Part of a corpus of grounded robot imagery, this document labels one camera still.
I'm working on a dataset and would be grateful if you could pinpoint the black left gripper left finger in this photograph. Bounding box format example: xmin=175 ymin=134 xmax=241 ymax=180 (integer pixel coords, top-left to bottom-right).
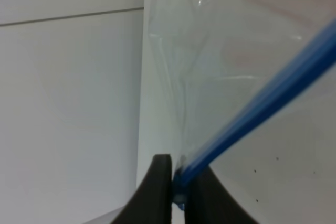
xmin=113 ymin=154 xmax=172 ymax=224

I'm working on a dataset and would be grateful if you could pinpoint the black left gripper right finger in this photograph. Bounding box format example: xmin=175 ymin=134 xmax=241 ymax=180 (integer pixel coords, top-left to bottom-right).
xmin=184 ymin=167 xmax=257 ymax=224

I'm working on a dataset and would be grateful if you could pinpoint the clear plastic zipper bag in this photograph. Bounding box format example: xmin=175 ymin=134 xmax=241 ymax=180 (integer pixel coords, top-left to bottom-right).
xmin=148 ymin=0 xmax=335 ymax=207

